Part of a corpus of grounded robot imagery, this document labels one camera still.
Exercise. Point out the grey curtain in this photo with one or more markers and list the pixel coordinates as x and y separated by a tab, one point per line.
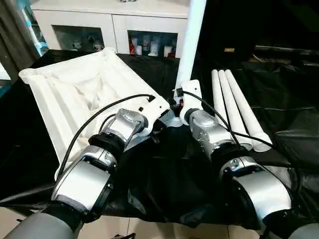
12	37

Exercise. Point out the light blue frame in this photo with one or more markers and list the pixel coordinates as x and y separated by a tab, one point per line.
37	37

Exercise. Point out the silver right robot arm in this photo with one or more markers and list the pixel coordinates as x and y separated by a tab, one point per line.
261	189

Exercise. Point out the black work mat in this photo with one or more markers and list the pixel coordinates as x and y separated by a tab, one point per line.
162	174

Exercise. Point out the white glass-door cabinet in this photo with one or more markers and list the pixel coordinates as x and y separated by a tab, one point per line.
112	25

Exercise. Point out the black furniture unit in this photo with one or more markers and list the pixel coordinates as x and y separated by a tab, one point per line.
261	25

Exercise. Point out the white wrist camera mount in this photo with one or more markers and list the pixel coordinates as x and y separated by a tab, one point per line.
154	109
192	94

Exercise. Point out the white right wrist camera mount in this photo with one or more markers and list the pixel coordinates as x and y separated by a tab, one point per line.
192	94

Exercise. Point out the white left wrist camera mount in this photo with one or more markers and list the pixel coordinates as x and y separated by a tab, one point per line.
154	109

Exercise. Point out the white plastic table leg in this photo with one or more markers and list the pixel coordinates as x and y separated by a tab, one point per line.
245	107
231	99
192	37
221	94

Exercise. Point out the white plastic table top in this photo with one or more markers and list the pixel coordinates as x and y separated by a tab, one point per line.
62	99

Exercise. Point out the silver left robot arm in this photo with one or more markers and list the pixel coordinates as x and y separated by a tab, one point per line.
82	179

